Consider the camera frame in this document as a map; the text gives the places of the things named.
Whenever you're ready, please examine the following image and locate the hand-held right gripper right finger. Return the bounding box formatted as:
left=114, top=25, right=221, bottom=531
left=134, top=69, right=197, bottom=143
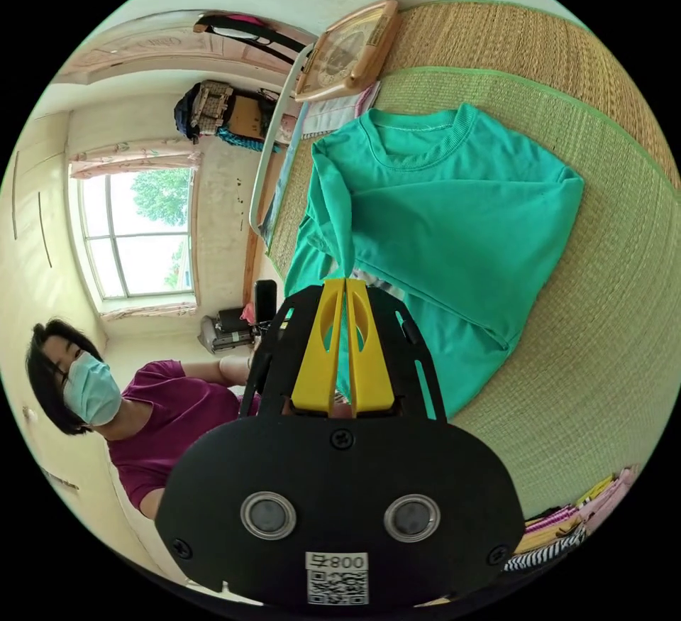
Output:
left=346, top=277, right=398, bottom=416

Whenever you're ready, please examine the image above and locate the blue green long sleeve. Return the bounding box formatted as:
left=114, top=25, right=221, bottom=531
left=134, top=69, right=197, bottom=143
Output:
left=284, top=103, right=586, bottom=421

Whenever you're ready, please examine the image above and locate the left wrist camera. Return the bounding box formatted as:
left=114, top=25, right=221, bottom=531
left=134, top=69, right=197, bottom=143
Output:
left=253, top=280, right=277, bottom=326

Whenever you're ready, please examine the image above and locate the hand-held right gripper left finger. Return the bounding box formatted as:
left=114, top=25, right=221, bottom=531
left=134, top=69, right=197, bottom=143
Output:
left=290, top=277, right=346, bottom=413

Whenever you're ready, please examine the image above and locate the window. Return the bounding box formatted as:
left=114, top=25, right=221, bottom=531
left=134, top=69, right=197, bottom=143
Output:
left=67, top=165, right=196, bottom=304

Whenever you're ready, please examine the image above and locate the person's body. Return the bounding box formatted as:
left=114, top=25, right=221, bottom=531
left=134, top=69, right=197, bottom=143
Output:
left=25, top=316, right=262, bottom=522

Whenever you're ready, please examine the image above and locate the person's left forearm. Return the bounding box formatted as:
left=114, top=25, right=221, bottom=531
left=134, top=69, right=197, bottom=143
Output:
left=218, top=353, right=252, bottom=387

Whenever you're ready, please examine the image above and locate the bed with woven mat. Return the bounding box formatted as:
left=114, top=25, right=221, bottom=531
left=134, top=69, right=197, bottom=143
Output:
left=248, top=0, right=681, bottom=526

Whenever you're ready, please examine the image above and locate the woven checked bag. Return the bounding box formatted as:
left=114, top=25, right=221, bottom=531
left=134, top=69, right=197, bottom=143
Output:
left=187, top=79, right=236, bottom=136

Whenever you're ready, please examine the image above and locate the brown carton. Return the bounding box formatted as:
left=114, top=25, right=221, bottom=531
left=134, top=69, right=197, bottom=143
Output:
left=227, top=92, right=269, bottom=142

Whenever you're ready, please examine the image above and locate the pink patterned curtain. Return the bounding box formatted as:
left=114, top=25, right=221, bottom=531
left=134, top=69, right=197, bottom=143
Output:
left=67, top=138, right=204, bottom=181

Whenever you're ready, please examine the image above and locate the white pink folded cloth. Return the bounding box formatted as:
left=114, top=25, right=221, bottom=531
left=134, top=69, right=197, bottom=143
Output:
left=301, top=79, right=382, bottom=141

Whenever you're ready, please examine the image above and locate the pile of clothes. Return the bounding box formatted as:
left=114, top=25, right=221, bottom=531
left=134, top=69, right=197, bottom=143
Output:
left=502, top=463, right=643, bottom=574

